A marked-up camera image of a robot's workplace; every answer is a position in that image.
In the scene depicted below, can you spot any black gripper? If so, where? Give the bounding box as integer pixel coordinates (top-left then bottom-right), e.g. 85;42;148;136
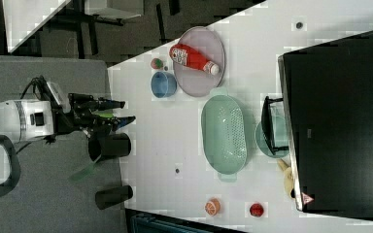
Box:
53;93;136;135

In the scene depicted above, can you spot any mint green plastic strainer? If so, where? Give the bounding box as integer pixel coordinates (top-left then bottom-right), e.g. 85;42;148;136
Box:
201;87;248;183

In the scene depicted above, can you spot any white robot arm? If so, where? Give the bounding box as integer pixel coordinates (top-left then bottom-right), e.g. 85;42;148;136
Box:
0;93;136;197

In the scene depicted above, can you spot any green marker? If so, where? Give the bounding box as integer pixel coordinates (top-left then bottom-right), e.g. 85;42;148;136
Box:
94;112;114;117

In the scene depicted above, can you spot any black cylinder cup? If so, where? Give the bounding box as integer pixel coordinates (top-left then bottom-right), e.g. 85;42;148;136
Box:
88;133;132;161

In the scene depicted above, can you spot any green tape strip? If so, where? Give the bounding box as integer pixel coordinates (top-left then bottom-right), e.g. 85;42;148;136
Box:
68;156;101;182

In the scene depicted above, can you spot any blue plastic cup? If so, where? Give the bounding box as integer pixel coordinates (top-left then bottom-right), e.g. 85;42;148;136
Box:
151;71;177;98

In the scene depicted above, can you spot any red green toy strawberry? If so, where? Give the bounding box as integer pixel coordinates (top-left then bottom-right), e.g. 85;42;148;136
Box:
151;58;163;70

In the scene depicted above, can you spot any small black cylinder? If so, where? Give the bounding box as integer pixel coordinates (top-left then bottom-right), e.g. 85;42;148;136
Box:
95;185;133;210

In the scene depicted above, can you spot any pink oval plate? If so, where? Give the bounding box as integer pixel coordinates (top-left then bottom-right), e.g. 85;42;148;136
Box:
169;27;225;97

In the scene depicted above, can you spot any red ketchup bottle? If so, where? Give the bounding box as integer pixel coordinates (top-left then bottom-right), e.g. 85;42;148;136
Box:
169;44;220;75

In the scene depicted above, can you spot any grey floor mat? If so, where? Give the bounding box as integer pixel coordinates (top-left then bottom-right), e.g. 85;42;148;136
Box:
0;55;127;233

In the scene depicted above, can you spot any orange toy fruit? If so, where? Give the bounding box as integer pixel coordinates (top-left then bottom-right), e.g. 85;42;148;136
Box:
205;198;220;216

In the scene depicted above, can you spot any teal bowl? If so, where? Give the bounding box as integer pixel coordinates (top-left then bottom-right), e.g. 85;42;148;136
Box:
254;116;289;158

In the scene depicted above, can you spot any yellow toy banana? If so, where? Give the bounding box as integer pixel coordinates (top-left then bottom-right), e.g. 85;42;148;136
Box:
277;159;295;199

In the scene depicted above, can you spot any large black box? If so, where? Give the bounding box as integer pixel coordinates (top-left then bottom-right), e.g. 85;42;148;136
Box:
279;30;373;220

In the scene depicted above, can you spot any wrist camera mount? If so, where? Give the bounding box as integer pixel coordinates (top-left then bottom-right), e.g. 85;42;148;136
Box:
47;82;71;113

